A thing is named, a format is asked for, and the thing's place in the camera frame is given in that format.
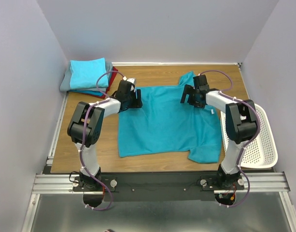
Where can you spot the white perforated laundry basket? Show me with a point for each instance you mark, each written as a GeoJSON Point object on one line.
{"type": "Point", "coordinates": [261, 153]}

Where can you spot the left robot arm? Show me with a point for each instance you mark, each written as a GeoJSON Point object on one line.
{"type": "Point", "coordinates": [85, 127]}

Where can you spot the aluminium rail frame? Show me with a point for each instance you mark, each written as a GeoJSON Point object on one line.
{"type": "Point", "coordinates": [263, 206]}

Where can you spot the teal t-shirt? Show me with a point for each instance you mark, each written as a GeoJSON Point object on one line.
{"type": "Point", "coordinates": [164, 124]}

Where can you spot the folded red t-shirt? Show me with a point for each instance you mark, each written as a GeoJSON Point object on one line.
{"type": "Point", "coordinates": [115, 72]}

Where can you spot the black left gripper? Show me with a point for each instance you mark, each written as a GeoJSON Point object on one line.
{"type": "Point", "coordinates": [137, 103]}

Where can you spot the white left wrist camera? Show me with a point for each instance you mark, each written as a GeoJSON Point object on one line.
{"type": "Point", "coordinates": [132, 81]}

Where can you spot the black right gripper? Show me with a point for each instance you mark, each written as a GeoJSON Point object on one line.
{"type": "Point", "coordinates": [187, 90]}

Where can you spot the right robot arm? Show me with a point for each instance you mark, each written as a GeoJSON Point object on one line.
{"type": "Point", "coordinates": [242, 125]}

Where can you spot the folded light blue t-shirt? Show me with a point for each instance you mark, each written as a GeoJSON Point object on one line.
{"type": "Point", "coordinates": [84, 74]}

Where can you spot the folded grey t-shirt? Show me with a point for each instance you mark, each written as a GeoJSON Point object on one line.
{"type": "Point", "coordinates": [103, 83]}

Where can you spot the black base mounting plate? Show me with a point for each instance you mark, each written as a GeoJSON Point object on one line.
{"type": "Point", "coordinates": [156, 187]}

